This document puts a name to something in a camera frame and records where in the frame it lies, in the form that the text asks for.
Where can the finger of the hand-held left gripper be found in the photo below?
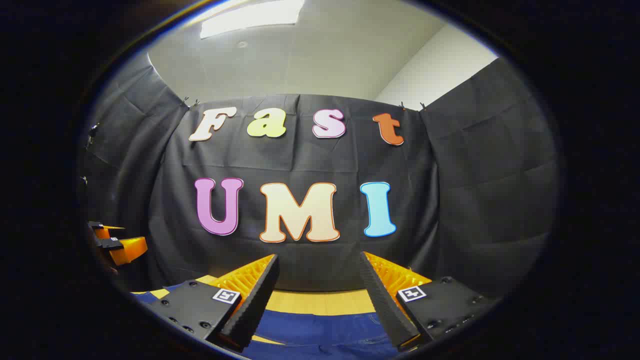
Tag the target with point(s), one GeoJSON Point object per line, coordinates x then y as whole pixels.
{"type": "Point", "coordinates": [107, 231]}
{"type": "Point", "coordinates": [131, 250]}

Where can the ceiling light panel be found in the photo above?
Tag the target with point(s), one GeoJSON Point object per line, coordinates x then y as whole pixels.
{"type": "Point", "coordinates": [250, 17]}

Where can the black backdrop cloth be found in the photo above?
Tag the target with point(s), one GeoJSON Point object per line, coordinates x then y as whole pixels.
{"type": "Point", "coordinates": [300, 160]}

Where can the blue jeans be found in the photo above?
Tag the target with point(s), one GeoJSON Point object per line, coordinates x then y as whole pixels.
{"type": "Point", "coordinates": [320, 330]}

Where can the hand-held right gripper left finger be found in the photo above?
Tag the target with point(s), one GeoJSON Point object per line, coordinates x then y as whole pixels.
{"type": "Point", "coordinates": [260, 295]}

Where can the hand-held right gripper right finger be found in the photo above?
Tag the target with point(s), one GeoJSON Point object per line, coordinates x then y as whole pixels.
{"type": "Point", "coordinates": [382, 300]}

